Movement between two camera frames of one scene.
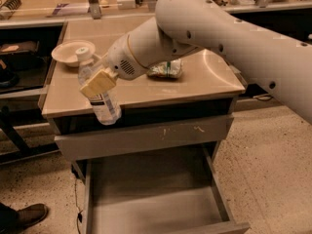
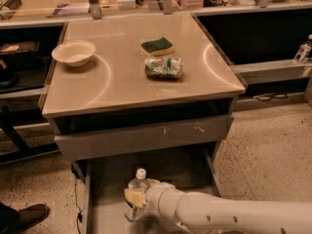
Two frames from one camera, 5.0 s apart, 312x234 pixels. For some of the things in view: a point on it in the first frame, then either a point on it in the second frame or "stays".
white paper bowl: x=73 y=53 stays
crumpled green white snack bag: x=171 y=69 stays
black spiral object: x=14 y=2 stays
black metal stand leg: x=22 y=150 stays
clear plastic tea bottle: x=105 y=103 to x=132 y=212
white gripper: x=121 y=59 to x=155 y=195
